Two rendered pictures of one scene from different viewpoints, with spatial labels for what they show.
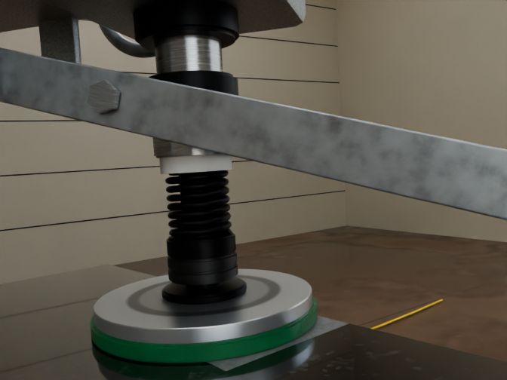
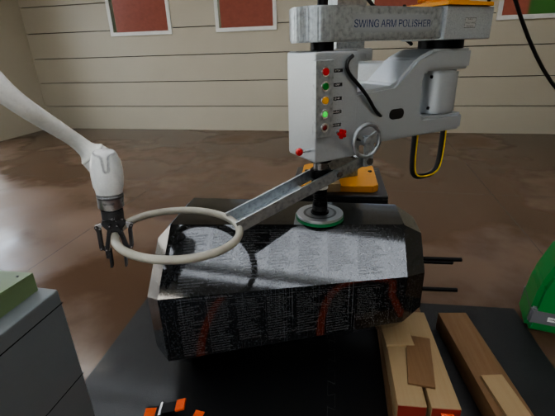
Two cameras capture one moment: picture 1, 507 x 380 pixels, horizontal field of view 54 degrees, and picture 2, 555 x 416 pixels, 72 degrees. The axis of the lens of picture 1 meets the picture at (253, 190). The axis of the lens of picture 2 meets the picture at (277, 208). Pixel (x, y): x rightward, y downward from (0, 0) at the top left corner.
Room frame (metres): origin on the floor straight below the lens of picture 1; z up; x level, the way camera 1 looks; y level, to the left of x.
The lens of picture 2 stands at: (1.54, -1.20, 1.58)
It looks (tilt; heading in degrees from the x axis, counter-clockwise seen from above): 23 degrees down; 137
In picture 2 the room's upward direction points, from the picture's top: 2 degrees counter-clockwise
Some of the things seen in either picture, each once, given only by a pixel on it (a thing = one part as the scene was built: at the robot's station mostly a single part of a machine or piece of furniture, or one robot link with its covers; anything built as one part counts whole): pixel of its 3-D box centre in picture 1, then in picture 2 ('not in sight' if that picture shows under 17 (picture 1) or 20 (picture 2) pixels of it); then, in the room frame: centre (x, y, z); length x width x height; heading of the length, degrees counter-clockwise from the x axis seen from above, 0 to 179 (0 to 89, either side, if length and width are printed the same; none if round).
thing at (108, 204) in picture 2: not in sight; (111, 200); (0.20, -0.76, 1.09); 0.09 x 0.09 x 0.06
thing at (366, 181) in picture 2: not in sight; (338, 176); (0.04, 0.79, 0.76); 0.49 x 0.49 x 0.05; 38
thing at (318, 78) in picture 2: not in sight; (322, 100); (0.58, -0.04, 1.39); 0.08 x 0.03 x 0.28; 74
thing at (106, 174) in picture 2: not in sight; (106, 170); (0.19, -0.74, 1.20); 0.13 x 0.11 x 0.16; 159
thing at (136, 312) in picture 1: (204, 298); (320, 213); (0.49, 0.05, 0.86); 0.21 x 0.21 x 0.01
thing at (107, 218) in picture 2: not in sight; (113, 219); (0.20, -0.76, 1.02); 0.08 x 0.07 x 0.09; 59
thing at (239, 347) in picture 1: (205, 301); (320, 214); (0.49, 0.05, 0.86); 0.22 x 0.22 x 0.04
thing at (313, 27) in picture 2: not in sight; (391, 29); (0.59, 0.39, 1.63); 0.96 x 0.25 x 0.17; 74
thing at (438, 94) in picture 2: not in sight; (434, 90); (0.68, 0.69, 1.36); 0.19 x 0.19 x 0.20
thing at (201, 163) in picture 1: (195, 153); not in sight; (0.49, 0.05, 1.01); 0.07 x 0.07 x 0.04
